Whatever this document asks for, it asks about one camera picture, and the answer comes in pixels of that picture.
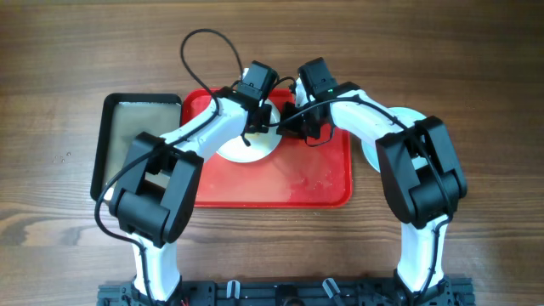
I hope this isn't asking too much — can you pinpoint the white plate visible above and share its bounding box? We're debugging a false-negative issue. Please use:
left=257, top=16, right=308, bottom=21
left=216, top=98, right=281, bottom=163

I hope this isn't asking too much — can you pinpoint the light blue plate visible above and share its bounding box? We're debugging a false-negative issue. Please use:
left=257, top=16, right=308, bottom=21
left=361, top=107, right=428, bottom=173

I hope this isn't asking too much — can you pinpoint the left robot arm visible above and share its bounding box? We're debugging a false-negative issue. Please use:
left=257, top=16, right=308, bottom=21
left=97, top=83, right=269, bottom=305

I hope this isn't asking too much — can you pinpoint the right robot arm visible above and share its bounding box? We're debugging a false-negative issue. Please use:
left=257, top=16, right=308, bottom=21
left=280, top=79, right=468, bottom=305

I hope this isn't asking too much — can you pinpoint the red plastic tray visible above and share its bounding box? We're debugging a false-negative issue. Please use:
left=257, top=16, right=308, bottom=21
left=180, top=88, right=354, bottom=209

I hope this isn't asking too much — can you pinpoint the black water tray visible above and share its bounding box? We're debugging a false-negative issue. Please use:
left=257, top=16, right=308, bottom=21
left=90, top=93, right=182, bottom=200

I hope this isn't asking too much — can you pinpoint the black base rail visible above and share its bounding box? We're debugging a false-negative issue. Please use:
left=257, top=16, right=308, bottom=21
left=96, top=276, right=476, bottom=306

